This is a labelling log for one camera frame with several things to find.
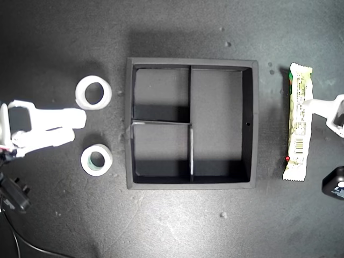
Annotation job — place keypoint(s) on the snack bar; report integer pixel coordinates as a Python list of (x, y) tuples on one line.
[(298, 134)]

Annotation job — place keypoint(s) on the white tape roll green core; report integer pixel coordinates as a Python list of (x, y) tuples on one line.
[(84, 161)]

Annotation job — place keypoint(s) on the black tray with wells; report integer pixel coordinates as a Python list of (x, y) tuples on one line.
[(215, 107)]

